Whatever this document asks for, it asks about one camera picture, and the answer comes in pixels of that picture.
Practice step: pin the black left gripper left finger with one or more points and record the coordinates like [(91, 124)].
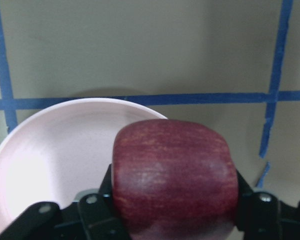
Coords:
[(92, 217)]

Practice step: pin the red apple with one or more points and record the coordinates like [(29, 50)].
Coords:
[(174, 180)]

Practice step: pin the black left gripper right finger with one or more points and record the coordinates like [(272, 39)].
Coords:
[(261, 215)]

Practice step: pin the pink plate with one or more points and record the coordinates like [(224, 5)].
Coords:
[(61, 151)]

